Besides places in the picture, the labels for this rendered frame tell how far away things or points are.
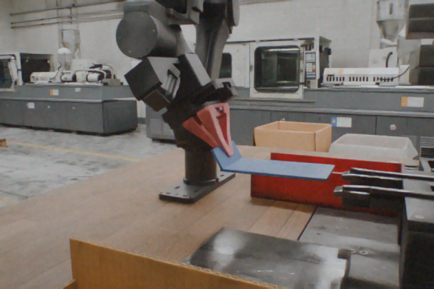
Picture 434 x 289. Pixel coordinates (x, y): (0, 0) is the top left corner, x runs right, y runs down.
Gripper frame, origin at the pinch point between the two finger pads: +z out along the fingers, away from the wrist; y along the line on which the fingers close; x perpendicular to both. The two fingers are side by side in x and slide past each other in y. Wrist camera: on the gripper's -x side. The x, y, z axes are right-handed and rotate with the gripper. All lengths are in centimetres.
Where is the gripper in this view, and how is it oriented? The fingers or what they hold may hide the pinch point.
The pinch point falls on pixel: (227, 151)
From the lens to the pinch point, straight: 52.1
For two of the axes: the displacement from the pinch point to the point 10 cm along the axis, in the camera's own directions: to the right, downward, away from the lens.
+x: 4.1, -1.7, 9.0
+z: 4.8, 8.8, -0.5
